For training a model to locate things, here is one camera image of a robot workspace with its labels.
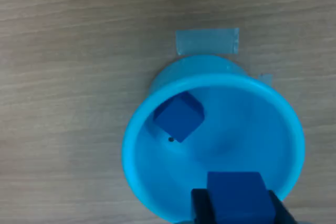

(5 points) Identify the blue plastic bin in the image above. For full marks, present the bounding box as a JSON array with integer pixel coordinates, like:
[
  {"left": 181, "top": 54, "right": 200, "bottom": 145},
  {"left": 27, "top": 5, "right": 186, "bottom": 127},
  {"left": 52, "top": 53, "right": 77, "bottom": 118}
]
[{"left": 121, "top": 55, "right": 307, "bottom": 224}]

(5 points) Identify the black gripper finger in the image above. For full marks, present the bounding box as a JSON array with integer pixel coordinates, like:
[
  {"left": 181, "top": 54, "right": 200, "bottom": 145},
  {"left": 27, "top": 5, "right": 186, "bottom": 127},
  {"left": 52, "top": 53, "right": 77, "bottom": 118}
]
[
  {"left": 191, "top": 188, "right": 218, "bottom": 224},
  {"left": 266, "top": 189, "right": 297, "bottom": 224}
]

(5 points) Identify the blue cube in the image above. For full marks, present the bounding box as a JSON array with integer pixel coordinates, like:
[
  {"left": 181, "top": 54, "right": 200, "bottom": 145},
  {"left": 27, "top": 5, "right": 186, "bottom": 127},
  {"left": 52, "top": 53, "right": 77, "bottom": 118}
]
[
  {"left": 206, "top": 171, "right": 276, "bottom": 224},
  {"left": 153, "top": 91, "right": 205, "bottom": 143}
]

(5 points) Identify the long blue tape strip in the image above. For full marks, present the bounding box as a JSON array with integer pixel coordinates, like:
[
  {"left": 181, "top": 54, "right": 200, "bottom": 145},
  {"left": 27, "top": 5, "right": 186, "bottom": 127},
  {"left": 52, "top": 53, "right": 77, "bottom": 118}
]
[{"left": 175, "top": 27, "right": 240, "bottom": 56}]

